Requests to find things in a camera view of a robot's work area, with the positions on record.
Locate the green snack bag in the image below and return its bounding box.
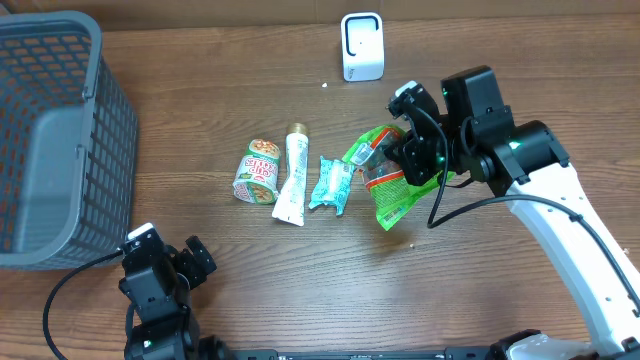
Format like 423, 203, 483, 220
342, 125, 439, 230

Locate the green tissue pack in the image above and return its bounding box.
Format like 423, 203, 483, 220
309, 156, 355, 216

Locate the cup noodles container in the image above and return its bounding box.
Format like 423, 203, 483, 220
232, 139, 281, 205

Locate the white tube gold cap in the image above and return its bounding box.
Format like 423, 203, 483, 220
272, 123, 309, 227

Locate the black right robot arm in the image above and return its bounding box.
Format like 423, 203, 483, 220
385, 66, 639, 360

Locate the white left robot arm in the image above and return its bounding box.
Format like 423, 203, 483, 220
119, 233, 236, 360

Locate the white barcode scanner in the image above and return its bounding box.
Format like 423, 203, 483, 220
340, 12, 385, 82

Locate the grey plastic shopping basket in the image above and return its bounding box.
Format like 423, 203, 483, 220
1, 11, 139, 271

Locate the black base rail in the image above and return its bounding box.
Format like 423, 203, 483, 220
209, 346, 489, 360

